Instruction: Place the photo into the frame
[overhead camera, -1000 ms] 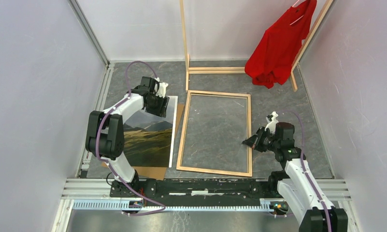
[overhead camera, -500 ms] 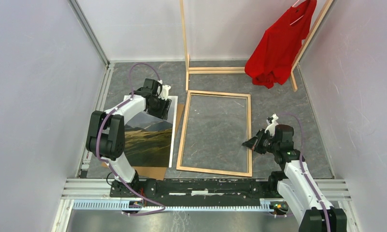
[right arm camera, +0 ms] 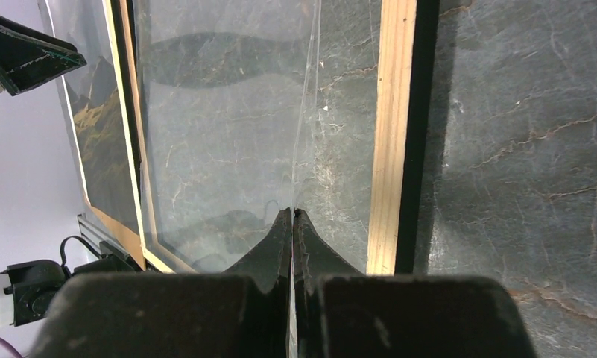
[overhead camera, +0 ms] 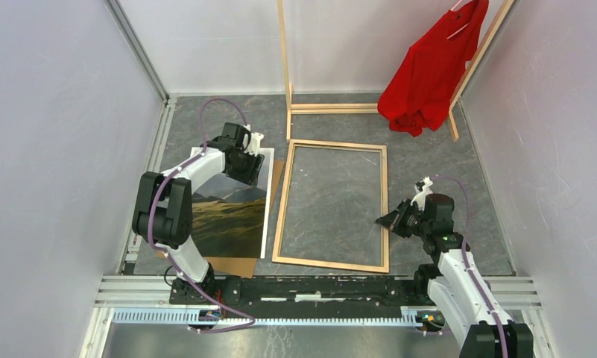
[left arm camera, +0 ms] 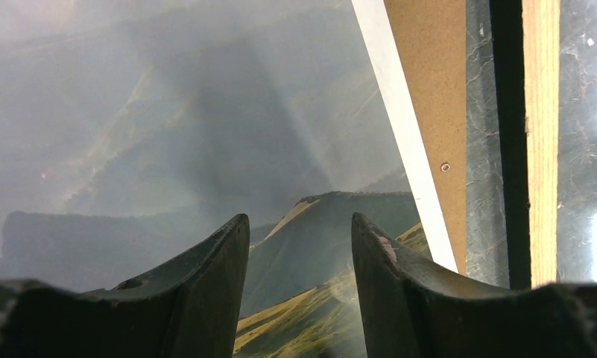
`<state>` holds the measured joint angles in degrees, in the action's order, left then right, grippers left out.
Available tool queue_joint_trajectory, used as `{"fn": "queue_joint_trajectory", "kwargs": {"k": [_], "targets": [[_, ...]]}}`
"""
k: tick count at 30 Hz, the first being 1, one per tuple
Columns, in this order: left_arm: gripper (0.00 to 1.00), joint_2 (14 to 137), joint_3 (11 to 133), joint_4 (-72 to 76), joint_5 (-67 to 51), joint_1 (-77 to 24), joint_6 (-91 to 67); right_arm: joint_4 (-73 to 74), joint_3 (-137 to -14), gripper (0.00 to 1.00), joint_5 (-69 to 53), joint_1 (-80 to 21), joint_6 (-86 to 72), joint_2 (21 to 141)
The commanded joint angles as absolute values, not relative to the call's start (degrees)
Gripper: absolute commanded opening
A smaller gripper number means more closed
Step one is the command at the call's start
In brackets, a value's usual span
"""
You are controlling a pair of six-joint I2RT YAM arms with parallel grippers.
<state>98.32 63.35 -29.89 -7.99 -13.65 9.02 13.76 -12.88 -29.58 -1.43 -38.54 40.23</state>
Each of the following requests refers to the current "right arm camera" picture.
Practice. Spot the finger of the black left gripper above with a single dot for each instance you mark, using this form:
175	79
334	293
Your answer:
30	58

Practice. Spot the aluminium rail frame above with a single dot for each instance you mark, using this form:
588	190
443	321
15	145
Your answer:
93	230

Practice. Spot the clear acrylic sheet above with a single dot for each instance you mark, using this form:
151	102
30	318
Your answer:
224	87

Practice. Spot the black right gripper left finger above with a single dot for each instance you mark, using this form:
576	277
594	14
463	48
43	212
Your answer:
240	312

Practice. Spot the brown backing board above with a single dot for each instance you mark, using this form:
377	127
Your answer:
123	237

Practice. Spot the wooden picture frame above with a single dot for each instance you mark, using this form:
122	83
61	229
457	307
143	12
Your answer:
350	163

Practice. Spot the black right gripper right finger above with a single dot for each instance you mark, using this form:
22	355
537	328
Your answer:
344	313

